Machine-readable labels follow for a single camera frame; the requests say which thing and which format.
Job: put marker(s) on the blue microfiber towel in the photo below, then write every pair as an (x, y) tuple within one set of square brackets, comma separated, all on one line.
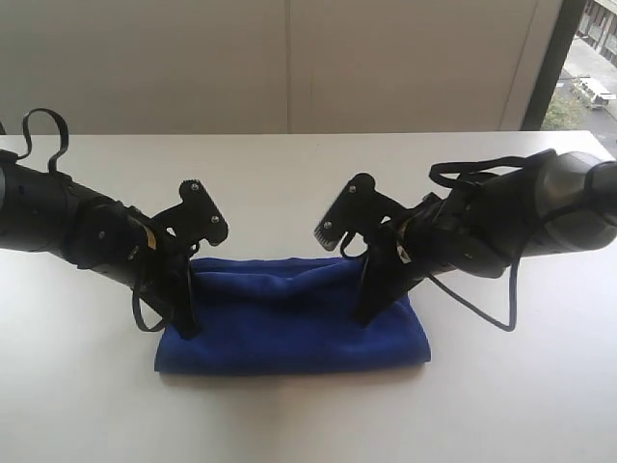
[(287, 316)]

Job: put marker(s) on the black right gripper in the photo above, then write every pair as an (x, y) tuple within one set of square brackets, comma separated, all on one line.
[(400, 257)]

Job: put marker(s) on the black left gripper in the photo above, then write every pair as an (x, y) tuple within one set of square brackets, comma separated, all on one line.
[(160, 273)]

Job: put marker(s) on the white van outside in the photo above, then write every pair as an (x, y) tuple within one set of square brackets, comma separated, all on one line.
[(593, 93)]

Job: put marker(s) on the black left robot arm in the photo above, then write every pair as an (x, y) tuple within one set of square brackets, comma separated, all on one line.
[(50, 213)]

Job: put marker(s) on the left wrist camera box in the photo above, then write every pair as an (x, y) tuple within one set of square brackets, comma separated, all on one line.
[(195, 218)]

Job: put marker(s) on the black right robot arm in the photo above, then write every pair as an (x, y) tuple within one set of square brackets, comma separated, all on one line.
[(497, 212)]

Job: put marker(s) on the dark window frame post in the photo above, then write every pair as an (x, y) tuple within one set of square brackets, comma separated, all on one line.
[(561, 38)]

